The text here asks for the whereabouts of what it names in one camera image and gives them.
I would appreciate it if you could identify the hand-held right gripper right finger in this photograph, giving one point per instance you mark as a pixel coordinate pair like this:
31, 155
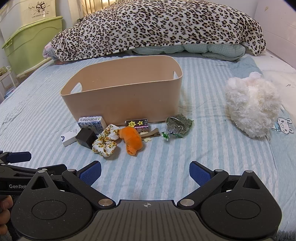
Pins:
200, 172

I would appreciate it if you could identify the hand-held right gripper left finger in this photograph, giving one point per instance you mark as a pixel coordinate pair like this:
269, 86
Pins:
91, 173

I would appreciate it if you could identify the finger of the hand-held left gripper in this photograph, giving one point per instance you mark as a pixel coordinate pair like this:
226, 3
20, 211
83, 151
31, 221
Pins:
19, 156
23, 170

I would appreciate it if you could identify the person's left hand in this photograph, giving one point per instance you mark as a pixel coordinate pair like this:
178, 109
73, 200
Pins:
4, 208

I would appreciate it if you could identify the blue striped bed sheet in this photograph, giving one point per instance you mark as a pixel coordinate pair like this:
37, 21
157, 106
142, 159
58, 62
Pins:
185, 150

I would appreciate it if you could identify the floral fabric scrunchie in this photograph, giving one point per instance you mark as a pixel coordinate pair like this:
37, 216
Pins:
104, 141

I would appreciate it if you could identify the small black box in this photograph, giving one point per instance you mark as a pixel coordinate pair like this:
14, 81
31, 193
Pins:
85, 138

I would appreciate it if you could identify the small white box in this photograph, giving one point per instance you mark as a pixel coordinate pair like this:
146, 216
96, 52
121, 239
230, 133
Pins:
69, 138

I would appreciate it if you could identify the green candy wrapper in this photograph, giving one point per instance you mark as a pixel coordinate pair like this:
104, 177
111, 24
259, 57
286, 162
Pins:
166, 135

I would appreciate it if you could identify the blue patterned small box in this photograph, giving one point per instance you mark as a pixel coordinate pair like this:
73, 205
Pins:
91, 122

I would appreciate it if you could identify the green snack packet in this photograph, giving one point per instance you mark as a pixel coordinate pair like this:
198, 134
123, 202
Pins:
179, 125

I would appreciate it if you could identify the orange plush toy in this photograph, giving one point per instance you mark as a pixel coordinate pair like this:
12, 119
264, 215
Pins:
131, 139

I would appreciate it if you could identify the beige hair clip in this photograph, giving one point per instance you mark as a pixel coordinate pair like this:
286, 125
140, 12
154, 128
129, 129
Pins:
152, 132

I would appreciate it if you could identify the small flower hair clip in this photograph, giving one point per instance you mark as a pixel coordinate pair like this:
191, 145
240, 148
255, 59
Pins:
146, 139

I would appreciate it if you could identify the dark star print box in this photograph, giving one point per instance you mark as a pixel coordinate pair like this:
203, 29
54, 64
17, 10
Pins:
136, 124

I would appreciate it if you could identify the beige plastic storage basket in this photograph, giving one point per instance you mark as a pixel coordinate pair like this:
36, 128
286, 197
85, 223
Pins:
120, 104

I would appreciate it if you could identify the small white rack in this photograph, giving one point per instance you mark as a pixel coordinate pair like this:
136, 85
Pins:
5, 78

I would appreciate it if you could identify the white fluffy plush toy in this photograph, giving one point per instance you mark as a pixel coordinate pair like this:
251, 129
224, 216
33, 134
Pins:
252, 104

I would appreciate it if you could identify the pink floral cloth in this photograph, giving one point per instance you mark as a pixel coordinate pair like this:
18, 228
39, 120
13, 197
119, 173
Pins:
47, 51

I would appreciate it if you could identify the green plastic storage box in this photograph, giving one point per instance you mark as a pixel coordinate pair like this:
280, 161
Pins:
30, 46

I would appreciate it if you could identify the green checked quilt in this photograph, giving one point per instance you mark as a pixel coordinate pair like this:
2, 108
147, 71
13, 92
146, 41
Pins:
185, 49

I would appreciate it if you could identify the white cartoon print storage box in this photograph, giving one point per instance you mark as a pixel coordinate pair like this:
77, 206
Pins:
41, 11

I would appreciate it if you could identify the leopard print blanket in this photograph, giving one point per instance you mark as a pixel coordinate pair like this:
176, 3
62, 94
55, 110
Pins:
161, 23

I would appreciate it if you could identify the white headboard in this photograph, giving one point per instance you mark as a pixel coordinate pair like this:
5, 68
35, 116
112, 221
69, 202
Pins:
277, 27

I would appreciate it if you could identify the gold metal bed rails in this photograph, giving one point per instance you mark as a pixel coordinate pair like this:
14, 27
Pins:
93, 5

